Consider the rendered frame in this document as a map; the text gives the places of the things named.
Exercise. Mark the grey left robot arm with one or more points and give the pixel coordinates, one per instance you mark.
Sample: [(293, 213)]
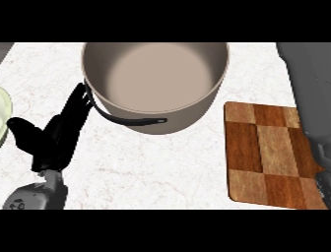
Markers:
[(36, 197)]

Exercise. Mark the checkered wooden cutting board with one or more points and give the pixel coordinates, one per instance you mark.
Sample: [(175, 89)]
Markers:
[(264, 154)]

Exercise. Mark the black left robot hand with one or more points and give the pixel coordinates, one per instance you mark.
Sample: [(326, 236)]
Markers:
[(52, 144)]

